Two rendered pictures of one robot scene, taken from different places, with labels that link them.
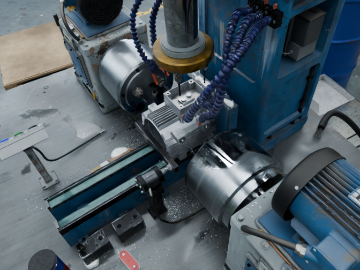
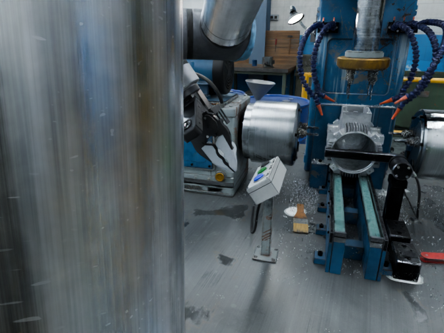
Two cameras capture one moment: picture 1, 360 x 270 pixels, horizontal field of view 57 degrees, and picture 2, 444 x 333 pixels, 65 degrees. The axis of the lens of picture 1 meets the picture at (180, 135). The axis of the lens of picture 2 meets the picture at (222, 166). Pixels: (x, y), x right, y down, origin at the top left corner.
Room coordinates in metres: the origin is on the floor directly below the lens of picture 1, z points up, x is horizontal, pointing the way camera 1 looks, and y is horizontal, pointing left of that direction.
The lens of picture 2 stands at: (0.22, 1.24, 1.42)
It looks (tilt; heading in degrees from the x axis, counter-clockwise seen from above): 21 degrees down; 317
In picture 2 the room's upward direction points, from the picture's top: straight up
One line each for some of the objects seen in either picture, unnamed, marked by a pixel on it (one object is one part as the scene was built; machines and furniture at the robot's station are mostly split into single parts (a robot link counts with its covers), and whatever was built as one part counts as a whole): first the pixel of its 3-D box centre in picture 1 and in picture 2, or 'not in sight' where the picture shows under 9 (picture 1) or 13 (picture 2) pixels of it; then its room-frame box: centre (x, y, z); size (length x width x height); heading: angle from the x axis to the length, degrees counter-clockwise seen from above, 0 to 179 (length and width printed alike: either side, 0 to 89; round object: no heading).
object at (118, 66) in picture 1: (129, 70); (260, 131); (1.11, 0.18, 1.04); 0.37 x 0.25 x 0.25; 30
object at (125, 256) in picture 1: (129, 261); (436, 258); (0.41, 0.21, 0.81); 0.09 x 0.03 x 0.02; 40
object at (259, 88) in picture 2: not in sight; (259, 96); (2.07, -0.94, 0.93); 0.25 x 0.24 x 0.25; 114
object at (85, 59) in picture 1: (106, 53); (205, 139); (1.32, 0.30, 0.99); 0.35 x 0.31 x 0.37; 30
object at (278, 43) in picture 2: not in sight; (227, 74); (4.64, -3.09, 0.71); 2.21 x 0.95 x 1.43; 24
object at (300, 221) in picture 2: (112, 162); (300, 217); (0.82, 0.29, 0.80); 0.21 x 0.05 x 0.01; 125
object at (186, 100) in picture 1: (186, 101); (355, 118); (0.82, -0.03, 1.11); 0.12 x 0.11 x 0.07; 120
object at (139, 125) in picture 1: (155, 145); (362, 155); (0.72, 0.09, 1.01); 0.26 x 0.04 x 0.03; 30
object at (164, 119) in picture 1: (178, 125); (352, 145); (0.80, 0.00, 1.02); 0.20 x 0.19 x 0.19; 120
